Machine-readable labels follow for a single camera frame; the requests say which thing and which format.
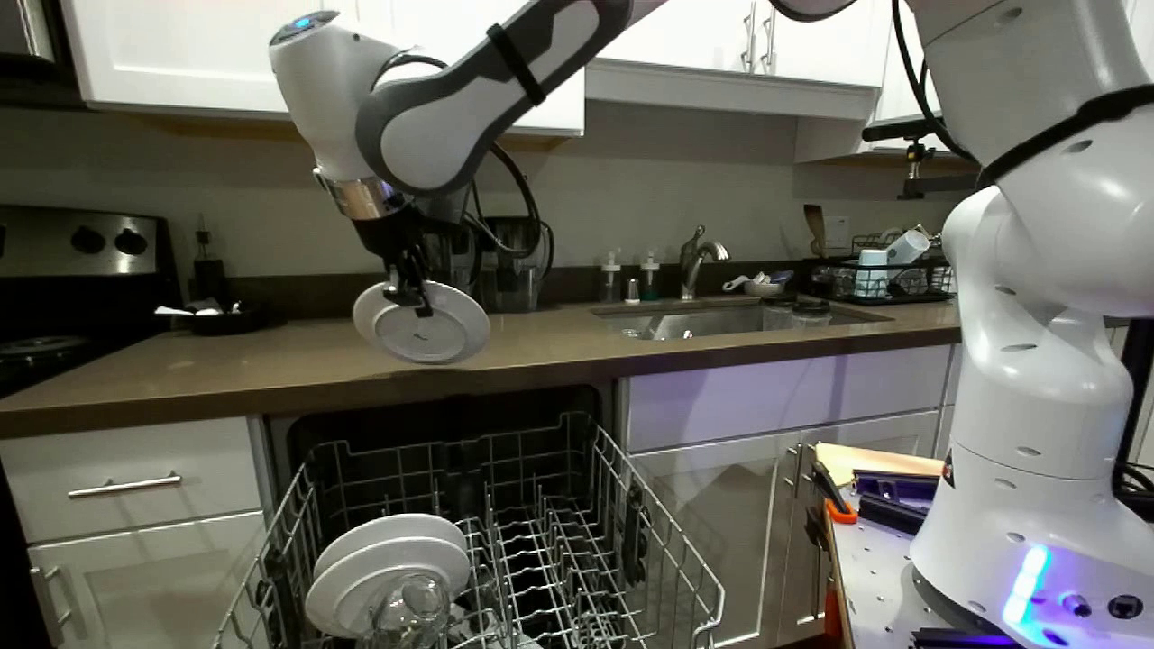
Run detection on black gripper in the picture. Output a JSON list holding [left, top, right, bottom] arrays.
[[355, 197, 474, 317]]

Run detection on white plate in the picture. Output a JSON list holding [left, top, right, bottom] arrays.
[[315, 513, 465, 578], [302, 536, 470, 639], [355, 281, 489, 365]]

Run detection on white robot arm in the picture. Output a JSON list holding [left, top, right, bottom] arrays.
[[267, 0, 1154, 649]]

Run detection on black pan on counter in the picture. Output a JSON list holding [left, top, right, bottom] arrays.
[[160, 298, 279, 337]]

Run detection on steel kitchen sink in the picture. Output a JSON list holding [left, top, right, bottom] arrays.
[[599, 302, 875, 341]]

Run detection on chrome faucet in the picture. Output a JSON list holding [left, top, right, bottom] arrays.
[[677, 232, 730, 302]]

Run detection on clear glass dish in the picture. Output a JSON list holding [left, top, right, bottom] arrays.
[[370, 582, 453, 649]]

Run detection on white upper cabinets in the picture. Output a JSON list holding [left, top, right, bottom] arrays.
[[59, 0, 966, 166]]

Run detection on black dish drying rack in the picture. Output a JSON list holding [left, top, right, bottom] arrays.
[[813, 226, 957, 305]]

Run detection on wire dishwasher rack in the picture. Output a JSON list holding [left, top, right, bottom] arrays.
[[210, 415, 725, 649]]

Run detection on white drawer with handle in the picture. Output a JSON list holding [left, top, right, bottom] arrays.
[[0, 417, 260, 541]]

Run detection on orange handled tool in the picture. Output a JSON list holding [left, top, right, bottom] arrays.
[[813, 458, 858, 528]]

